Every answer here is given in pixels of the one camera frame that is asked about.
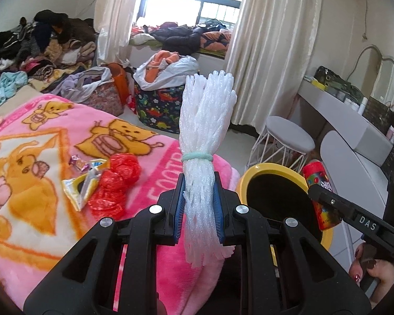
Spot purple candy wrapper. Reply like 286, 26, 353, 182
69, 155, 107, 173

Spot orange bag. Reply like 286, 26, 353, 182
107, 63, 130, 105

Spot clothes pile on bed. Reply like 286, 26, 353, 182
0, 9, 97, 92

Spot dark green pouch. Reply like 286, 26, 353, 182
314, 66, 364, 104

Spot yellow rimmed trash bin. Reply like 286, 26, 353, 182
236, 164, 329, 243

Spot right cream curtain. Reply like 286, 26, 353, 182
225, 0, 322, 132

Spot red candy tube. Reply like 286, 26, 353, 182
302, 159, 341, 231

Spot arched vanity mirror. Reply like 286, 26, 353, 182
345, 44, 394, 112

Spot left cream curtain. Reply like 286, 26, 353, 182
94, 0, 137, 66

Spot yellow snack wrapper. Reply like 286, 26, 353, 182
62, 167, 102, 212

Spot dinosaur print laundry basket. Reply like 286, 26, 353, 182
134, 83, 185, 134

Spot cream curtain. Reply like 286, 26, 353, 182
225, 0, 322, 132
94, 0, 137, 66

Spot right hand painted nails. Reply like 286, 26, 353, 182
349, 243, 394, 307

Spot white foam net bundle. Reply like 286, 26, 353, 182
179, 70, 237, 268

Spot floral pink bag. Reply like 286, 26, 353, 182
82, 82, 124, 117

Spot grey white clothes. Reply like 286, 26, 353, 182
50, 66, 113, 103

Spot red plastic bag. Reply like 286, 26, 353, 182
87, 154, 141, 221

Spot pink cartoon blanket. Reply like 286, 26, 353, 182
0, 93, 241, 315

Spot dark clothes on windowsill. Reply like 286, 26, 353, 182
129, 19, 232, 58

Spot white vanity desk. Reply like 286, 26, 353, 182
297, 80, 393, 168

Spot round grey stool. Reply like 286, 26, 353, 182
245, 116, 315, 173

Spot light blue garment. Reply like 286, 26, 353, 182
0, 71, 28, 106

